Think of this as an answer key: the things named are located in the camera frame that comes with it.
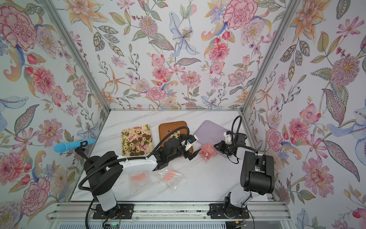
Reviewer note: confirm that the lilac plastic tray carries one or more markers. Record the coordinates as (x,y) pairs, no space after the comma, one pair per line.
(212,133)

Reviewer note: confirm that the ziploc bag pink cookies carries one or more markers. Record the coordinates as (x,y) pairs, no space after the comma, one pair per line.
(208,151)

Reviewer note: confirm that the blue microphone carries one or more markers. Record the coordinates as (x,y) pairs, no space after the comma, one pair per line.
(65,147)

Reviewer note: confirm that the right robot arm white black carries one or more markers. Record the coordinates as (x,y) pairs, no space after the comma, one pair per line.
(257,173)

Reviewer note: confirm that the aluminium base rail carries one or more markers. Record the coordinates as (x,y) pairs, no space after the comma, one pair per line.
(171,211)

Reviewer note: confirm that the floral yellow tray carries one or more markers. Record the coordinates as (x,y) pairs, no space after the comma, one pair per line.
(137,140)

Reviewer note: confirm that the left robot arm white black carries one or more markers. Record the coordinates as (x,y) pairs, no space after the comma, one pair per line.
(103,172)

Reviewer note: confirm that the ziploc bag beige cookies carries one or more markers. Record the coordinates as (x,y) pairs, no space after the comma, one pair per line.
(170,178)

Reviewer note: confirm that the poured star cookies pile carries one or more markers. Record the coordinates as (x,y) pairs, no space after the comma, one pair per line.
(175,135)

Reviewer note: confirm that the black microphone stand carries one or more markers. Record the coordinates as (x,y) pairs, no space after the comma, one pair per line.
(80,150)

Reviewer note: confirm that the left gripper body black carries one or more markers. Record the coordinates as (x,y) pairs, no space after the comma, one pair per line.
(180,151)

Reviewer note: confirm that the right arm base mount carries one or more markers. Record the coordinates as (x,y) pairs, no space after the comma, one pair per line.
(228,213)

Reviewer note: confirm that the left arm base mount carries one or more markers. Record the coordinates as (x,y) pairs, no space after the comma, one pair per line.
(120,211)

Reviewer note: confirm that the brown wooden tray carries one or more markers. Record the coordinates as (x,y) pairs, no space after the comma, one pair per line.
(171,131)

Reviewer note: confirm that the ziploc bag round cookies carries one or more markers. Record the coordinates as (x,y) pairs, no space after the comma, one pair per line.
(140,181)

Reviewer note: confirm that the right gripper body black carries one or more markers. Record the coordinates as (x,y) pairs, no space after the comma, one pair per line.
(228,149)

